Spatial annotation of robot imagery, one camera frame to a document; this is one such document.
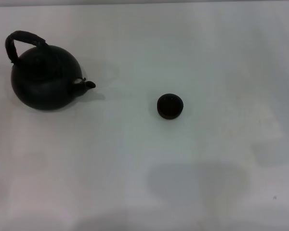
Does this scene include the black round teapot with handle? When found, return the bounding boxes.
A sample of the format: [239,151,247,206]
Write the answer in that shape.
[5,30,97,112]

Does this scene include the white tablecloth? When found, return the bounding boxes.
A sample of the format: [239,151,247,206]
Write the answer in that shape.
[0,6,289,231]

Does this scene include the small dark teacup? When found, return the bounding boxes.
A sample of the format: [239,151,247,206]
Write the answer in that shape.
[157,93,184,120]

